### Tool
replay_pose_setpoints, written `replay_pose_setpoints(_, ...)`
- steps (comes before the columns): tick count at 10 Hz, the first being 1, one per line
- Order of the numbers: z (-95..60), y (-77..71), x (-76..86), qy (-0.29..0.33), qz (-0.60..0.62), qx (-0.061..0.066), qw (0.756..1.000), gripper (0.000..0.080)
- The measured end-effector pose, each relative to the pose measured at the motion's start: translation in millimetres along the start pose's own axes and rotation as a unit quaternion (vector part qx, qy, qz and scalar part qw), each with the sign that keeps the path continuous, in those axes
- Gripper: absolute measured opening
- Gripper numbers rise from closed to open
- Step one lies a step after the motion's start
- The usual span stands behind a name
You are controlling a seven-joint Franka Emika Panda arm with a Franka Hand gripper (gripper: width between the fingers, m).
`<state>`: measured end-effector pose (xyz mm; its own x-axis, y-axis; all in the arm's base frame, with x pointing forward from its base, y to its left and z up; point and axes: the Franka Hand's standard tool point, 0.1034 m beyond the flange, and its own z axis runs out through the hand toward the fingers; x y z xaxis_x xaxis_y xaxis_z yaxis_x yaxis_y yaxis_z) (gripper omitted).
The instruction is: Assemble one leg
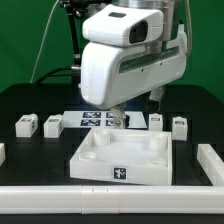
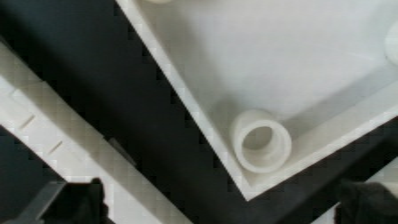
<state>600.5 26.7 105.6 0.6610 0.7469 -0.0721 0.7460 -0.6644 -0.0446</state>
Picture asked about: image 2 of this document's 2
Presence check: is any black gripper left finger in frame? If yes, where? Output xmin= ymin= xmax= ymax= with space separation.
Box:
xmin=11 ymin=178 xmax=114 ymax=224

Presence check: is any white U-shaped obstacle fence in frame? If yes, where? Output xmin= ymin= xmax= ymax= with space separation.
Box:
xmin=0 ymin=44 xmax=192 ymax=224

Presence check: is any white square tabletop tray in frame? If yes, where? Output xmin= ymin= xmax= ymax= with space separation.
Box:
xmin=116 ymin=0 xmax=398 ymax=198

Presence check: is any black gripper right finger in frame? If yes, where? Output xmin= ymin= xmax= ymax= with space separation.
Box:
xmin=335 ymin=181 xmax=398 ymax=224

